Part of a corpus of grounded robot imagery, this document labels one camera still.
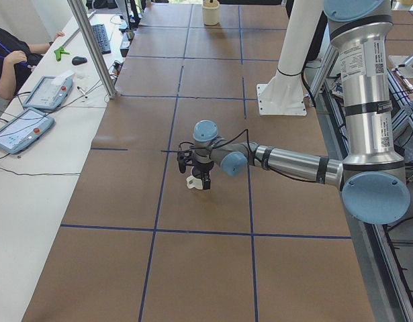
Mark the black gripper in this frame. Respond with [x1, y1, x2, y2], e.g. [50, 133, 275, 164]
[191, 160, 214, 190]

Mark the white plastic mug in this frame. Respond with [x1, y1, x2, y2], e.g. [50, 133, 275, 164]
[186, 167, 202, 190]

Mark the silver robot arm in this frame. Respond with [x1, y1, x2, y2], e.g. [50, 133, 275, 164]
[187, 1, 410, 225]

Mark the cream ceramic jar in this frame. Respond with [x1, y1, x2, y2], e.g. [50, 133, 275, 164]
[202, 0, 220, 26]

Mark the black computer mouse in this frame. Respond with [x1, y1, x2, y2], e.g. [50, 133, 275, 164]
[71, 56, 87, 66]

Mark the far teach pendant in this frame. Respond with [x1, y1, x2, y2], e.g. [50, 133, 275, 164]
[22, 76, 73, 112]

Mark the teach pendant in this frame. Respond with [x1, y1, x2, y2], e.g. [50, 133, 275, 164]
[22, 76, 73, 112]
[0, 107, 55, 154]

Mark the black keyboard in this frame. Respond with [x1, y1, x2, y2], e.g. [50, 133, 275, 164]
[91, 23, 111, 54]

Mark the near teach pendant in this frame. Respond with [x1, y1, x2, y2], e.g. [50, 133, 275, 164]
[0, 107, 55, 154]

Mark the green plastic clamp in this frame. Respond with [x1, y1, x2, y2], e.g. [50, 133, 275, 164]
[54, 47, 70, 62]

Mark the seated person in black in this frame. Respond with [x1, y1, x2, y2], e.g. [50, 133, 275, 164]
[0, 28, 52, 101]

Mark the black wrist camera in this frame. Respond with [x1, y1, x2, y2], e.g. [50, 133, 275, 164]
[177, 150, 193, 174]

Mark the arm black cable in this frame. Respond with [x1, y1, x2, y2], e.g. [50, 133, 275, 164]
[177, 128, 250, 152]

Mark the white camera pole base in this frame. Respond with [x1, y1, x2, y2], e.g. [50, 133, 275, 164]
[257, 0, 327, 116]

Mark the aluminium frame post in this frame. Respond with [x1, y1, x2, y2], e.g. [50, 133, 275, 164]
[67, 0, 117, 99]

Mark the aluminium frame rack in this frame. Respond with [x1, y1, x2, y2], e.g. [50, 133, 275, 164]
[311, 46, 413, 321]

